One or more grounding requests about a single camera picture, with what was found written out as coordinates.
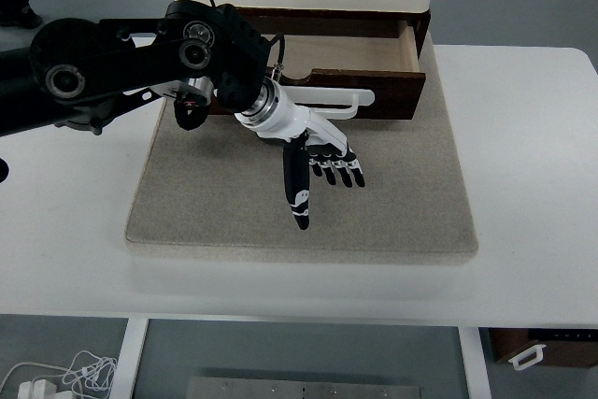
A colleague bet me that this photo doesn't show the white cable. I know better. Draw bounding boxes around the white cable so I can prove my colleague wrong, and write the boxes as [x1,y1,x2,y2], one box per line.
[0,350,118,399]

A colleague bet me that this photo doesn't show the white charger plug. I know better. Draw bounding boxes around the white charger plug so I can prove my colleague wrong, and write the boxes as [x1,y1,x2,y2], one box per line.
[17,378,57,399]

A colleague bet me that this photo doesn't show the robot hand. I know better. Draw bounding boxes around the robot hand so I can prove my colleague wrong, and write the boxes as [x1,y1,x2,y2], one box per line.
[251,82,367,232]

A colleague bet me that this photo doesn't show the black table control panel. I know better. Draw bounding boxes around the black table control panel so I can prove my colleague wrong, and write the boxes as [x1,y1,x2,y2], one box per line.
[528,329,598,340]

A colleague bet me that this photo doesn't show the brown wooden drawer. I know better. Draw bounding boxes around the brown wooden drawer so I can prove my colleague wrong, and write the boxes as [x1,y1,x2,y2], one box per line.
[207,20,427,121]

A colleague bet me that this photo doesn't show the white drawer handle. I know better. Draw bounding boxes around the white drawer handle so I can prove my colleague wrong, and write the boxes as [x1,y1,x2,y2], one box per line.
[282,87,376,121]

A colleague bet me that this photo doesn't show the brown wooden box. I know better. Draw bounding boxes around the brown wooden box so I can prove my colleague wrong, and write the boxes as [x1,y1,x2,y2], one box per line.
[488,327,598,369]

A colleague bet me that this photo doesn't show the white table leg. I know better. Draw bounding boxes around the white table leg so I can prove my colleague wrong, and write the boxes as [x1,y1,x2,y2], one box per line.
[111,318,150,399]
[457,326,492,399]

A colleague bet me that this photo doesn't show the white box handle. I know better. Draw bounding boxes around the white box handle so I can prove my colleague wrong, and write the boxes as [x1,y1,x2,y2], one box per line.
[508,343,548,371]

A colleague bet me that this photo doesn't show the beige felt mat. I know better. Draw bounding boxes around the beige felt mat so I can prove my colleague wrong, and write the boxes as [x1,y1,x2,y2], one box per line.
[124,41,481,265]

